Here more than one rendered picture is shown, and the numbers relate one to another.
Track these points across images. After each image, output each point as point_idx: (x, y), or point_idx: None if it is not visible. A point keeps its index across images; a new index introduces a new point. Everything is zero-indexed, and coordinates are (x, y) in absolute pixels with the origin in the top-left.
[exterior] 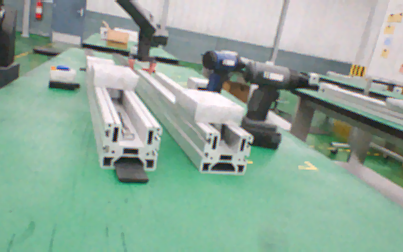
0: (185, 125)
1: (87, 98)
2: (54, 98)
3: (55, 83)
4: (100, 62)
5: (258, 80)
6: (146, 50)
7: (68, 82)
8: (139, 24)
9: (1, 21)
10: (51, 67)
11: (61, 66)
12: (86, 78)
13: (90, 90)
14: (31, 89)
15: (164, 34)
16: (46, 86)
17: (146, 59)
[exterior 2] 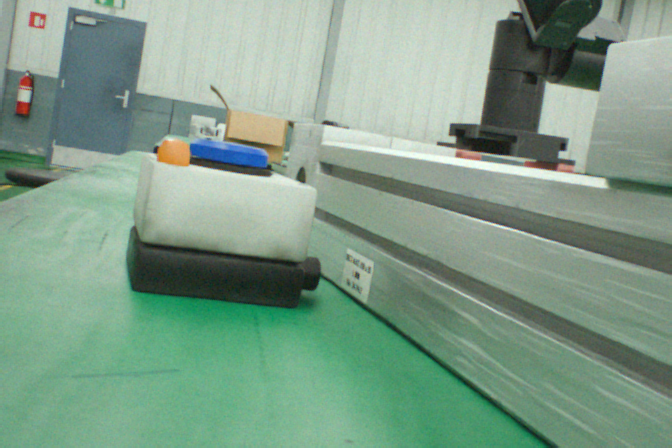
0: None
1: (449, 375)
2: (234, 402)
3: (182, 259)
4: (387, 145)
5: None
6: (533, 107)
7: (268, 251)
8: None
9: None
10: (163, 147)
11: (223, 144)
12: (329, 229)
13: (591, 320)
14: (12, 310)
15: (614, 35)
16: (114, 281)
17: (533, 148)
